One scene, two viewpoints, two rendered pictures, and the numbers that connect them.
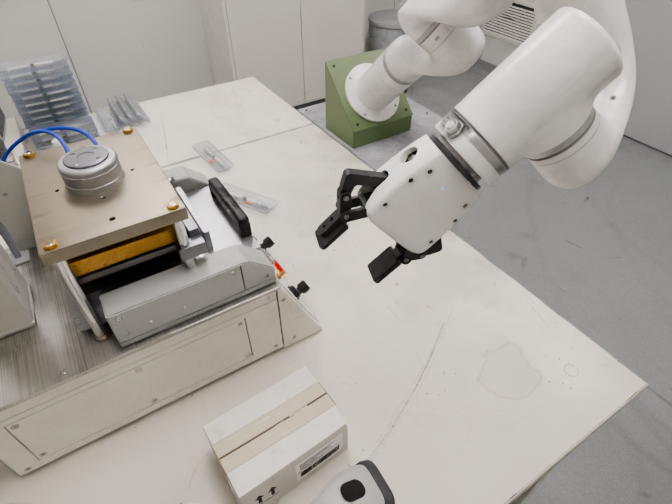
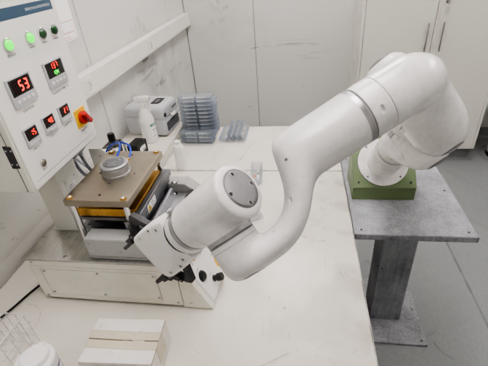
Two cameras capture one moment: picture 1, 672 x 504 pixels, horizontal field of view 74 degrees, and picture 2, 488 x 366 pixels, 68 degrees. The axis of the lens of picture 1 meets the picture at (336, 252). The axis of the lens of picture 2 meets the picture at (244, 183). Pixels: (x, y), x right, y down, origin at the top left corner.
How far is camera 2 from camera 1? 56 cm
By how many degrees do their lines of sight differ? 35
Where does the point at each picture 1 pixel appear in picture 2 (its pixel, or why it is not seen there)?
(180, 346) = (118, 271)
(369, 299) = (257, 307)
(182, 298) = (119, 247)
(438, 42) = (399, 141)
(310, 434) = (130, 356)
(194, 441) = not seen: hidden behind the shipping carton
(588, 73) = (209, 209)
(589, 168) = (226, 269)
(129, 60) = (291, 94)
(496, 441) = not seen: outside the picture
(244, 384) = (150, 314)
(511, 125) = (180, 222)
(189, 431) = not seen: hidden behind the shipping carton
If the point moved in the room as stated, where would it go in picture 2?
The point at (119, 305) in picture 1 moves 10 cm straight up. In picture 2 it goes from (91, 237) to (80, 207)
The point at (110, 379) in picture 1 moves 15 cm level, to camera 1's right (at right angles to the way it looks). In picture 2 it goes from (83, 271) to (112, 296)
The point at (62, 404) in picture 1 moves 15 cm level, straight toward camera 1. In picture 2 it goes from (62, 271) to (49, 314)
